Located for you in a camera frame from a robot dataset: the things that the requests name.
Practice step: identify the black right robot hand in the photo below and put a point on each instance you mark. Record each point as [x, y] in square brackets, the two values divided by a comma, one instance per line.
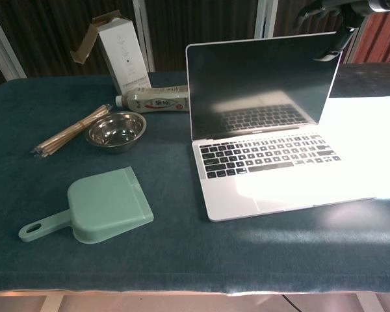
[351, 13]

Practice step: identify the silver laptop computer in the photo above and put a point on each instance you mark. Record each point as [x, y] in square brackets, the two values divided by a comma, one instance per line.
[221, 81]

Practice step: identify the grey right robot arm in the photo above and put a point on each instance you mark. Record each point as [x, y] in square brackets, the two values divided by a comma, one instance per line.
[381, 4]

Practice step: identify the red curtain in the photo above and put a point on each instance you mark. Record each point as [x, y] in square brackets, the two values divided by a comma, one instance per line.
[383, 39]

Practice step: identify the beige labelled drink bottle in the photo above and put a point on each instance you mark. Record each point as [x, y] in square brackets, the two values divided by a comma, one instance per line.
[156, 102]

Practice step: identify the white tall carton box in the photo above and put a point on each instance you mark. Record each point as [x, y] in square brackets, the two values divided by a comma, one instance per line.
[123, 55]

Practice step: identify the stainless steel bowl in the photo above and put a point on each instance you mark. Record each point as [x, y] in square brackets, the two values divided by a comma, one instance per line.
[116, 131]

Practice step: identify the white table leg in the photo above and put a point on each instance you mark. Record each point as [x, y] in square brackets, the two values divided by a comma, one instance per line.
[370, 303]
[51, 303]

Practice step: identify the teal felt table cloth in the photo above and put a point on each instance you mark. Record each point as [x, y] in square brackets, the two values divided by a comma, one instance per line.
[169, 253]

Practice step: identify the bundle of bamboo sticks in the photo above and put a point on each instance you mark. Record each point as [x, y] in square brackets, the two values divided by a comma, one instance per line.
[68, 131]

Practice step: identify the green plastic dustpan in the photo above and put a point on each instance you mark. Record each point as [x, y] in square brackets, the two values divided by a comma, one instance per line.
[110, 204]

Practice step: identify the aluminium frame post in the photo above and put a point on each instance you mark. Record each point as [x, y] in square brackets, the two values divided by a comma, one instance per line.
[263, 16]
[3, 45]
[356, 45]
[143, 32]

